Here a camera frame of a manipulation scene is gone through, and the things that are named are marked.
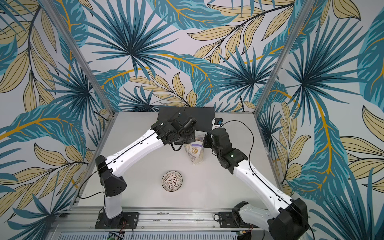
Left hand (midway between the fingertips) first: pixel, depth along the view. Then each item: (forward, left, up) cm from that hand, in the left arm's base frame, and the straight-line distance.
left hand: (191, 140), depth 75 cm
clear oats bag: (-2, -2, -6) cm, 7 cm away
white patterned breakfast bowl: (-13, +11, -24) cm, 29 cm away
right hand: (+2, -3, 0) cm, 4 cm away
